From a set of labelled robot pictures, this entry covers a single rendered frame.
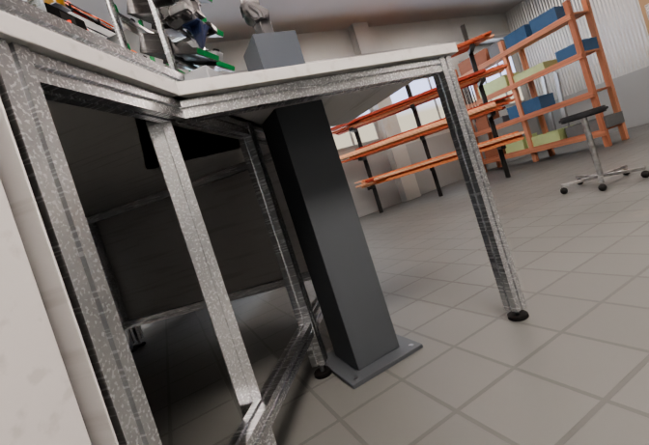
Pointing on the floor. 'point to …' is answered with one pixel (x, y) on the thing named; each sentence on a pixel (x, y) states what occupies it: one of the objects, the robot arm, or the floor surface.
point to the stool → (595, 153)
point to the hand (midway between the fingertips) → (199, 37)
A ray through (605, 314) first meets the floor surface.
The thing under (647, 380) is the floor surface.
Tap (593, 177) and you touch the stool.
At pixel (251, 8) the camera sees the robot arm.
